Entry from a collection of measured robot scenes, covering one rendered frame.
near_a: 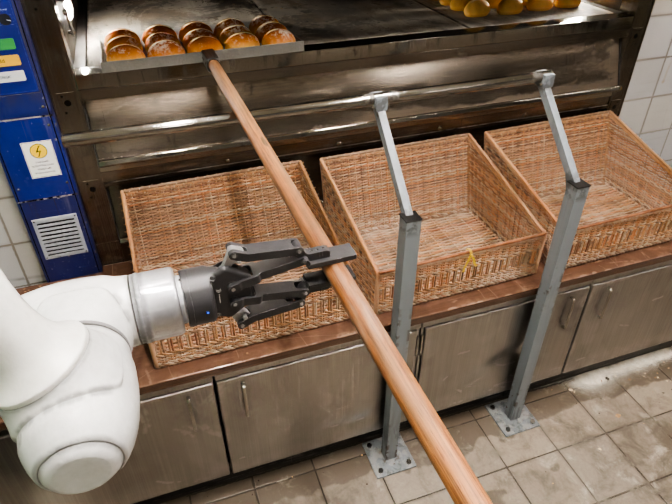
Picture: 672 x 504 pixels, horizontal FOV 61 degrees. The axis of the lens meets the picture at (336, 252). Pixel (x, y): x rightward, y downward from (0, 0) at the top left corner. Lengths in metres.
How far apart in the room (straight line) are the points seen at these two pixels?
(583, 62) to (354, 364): 1.33
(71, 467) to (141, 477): 1.24
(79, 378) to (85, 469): 0.08
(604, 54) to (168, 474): 2.00
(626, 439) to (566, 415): 0.20
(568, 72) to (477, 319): 0.96
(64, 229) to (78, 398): 1.28
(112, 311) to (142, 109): 1.08
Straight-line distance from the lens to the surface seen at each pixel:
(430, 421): 0.60
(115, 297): 0.72
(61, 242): 1.86
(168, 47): 1.66
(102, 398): 0.58
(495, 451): 2.10
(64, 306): 0.71
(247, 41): 1.69
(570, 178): 1.61
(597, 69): 2.31
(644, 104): 2.56
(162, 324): 0.72
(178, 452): 1.75
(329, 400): 1.75
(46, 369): 0.58
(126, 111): 1.72
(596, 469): 2.17
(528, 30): 2.06
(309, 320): 1.56
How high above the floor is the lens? 1.68
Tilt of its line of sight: 36 degrees down
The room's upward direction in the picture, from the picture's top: straight up
